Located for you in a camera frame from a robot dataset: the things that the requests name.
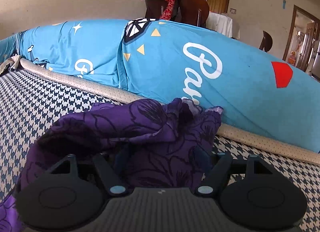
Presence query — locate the purple floral garment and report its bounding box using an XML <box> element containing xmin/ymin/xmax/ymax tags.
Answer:
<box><xmin>1</xmin><ymin>98</ymin><xmax>223</xmax><ymax>231</ymax></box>

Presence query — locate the houndstooth seat cushion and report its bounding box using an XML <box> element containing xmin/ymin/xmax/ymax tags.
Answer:
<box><xmin>1</xmin><ymin>60</ymin><xmax>319</xmax><ymax>231</ymax></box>

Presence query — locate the blue printed sofa cover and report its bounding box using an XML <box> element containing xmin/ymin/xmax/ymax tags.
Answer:
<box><xmin>1</xmin><ymin>18</ymin><xmax>319</xmax><ymax>152</ymax></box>

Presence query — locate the silver refrigerator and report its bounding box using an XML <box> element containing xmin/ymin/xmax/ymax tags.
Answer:
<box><xmin>311</xmin><ymin>44</ymin><xmax>320</xmax><ymax>80</ymax></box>

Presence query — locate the dark wooden far chair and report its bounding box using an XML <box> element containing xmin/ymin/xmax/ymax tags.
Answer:
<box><xmin>259</xmin><ymin>31</ymin><xmax>273</xmax><ymax>53</ymax></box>

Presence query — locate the white clothed dining table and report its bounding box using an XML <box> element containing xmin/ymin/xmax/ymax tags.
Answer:
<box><xmin>206</xmin><ymin>12</ymin><xmax>240</xmax><ymax>40</ymax></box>

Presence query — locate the dark wooden dining chair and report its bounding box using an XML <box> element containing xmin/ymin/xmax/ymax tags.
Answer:
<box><xmin>144</xmin><ymin>0</ymin><xmax>210</xmax><ymax>28</ymax></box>

